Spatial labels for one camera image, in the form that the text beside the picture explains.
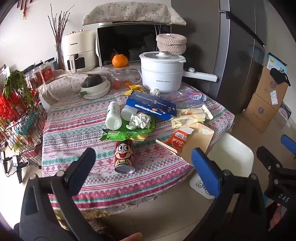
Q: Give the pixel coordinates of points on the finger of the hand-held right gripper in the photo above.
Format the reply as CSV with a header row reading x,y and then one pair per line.
x,y
268,157
289,142

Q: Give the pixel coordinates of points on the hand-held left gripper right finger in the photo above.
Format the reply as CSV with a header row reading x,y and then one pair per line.
x,y
205,172

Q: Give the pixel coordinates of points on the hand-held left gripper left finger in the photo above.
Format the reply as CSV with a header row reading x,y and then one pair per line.
x,y
79,163

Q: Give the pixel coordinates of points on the red cartoon face drink can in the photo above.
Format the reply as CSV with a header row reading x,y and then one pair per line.
x,y
124,156

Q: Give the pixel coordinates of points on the translucent plastic cup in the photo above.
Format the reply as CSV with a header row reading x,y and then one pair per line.
x,y
128,113

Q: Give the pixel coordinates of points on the person's left hand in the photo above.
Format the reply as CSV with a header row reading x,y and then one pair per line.
x,y
133,237

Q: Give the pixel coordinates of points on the round printed package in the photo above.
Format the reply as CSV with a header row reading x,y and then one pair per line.
x,y
285,112

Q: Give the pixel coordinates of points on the torn cardboard carton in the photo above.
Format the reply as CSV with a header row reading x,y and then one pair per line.
x,y
198,141

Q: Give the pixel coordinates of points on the white plastic chair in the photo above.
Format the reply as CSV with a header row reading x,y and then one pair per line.
x,y
231,153

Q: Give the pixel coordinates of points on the patterned striped tablecloth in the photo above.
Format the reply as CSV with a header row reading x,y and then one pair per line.
x,y
76,129

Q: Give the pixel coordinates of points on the large cardboard box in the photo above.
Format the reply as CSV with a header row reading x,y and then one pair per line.
x,y
260,113

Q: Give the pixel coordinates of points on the red drink carton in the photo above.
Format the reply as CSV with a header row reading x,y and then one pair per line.
x,y
179,141

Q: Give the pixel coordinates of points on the green snack bag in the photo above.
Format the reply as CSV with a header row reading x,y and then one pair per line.
x,y
120,134

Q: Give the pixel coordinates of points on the cream snack wrapper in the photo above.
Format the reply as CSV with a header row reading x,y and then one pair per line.
x,y
185,121
193,112

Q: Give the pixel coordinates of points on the white milk bottle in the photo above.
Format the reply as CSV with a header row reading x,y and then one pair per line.
x,y
113,115

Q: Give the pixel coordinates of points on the black object on box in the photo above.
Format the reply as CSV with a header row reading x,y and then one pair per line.
x,y
279,76

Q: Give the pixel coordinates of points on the crumpled grey paper ball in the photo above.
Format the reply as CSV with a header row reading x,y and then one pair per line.
x,y
140,121

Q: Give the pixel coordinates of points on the clear plastic water bottle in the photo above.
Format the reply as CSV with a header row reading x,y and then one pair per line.
x,y
192,96

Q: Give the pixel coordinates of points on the white ceramic bowl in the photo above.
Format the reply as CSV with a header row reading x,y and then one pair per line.
x,y
101,87

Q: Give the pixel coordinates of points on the floral white cloth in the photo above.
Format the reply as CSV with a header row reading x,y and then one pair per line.
x,y
62,84

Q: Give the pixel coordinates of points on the blue product box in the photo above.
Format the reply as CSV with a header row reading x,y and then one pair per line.
x,y
275,61

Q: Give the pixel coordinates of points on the dark green pumpkin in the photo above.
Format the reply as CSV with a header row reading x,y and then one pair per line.
x,y
92,81

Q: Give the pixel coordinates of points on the blue cookie box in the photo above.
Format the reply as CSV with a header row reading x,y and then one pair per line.
x,y
150,105

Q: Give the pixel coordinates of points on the small orange fruit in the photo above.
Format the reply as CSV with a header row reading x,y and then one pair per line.
x,y
127,83
116,83

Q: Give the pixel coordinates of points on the red hanging decorations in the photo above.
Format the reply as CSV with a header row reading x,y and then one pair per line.
x,y
8,106

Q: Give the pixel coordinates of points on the yellow crumpled wrapper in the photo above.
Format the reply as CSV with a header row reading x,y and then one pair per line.
x,y
135,89

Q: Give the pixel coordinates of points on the small crumpled white tissue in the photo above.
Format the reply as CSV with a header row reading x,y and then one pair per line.
x,y
155,92

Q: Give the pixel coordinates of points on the red labelled jars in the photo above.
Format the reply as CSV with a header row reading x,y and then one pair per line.
x,y
45,74

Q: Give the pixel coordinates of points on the glass teapot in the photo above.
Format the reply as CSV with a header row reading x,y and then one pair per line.
x,y
124,75

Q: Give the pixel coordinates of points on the green hanging plant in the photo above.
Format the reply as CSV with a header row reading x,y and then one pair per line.
x,y
17,83

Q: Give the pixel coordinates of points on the grey refrigerator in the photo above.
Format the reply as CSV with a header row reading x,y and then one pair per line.
x,y
231,58

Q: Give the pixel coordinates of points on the glass vase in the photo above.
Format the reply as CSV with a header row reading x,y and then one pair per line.
x,y
60,56

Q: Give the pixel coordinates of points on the large orange mandarin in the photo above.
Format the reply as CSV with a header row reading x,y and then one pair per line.
x,y
119,60

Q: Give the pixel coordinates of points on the white electric cooking pot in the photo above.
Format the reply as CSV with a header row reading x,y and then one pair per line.
x,y
159,71

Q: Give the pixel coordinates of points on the white air fryer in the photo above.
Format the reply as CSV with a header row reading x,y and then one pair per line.
x,y
78,51

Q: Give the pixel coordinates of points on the woven lidded basket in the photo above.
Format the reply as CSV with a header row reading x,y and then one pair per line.
x,y
171,44

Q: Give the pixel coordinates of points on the black microwave oven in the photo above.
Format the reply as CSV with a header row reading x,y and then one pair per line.
x,y
129,39

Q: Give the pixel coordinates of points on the dry branches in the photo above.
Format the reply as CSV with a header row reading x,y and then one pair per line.
x,y
57,23

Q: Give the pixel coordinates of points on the floral microwave cover cloth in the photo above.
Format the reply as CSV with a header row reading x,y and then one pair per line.
x,y
134,12

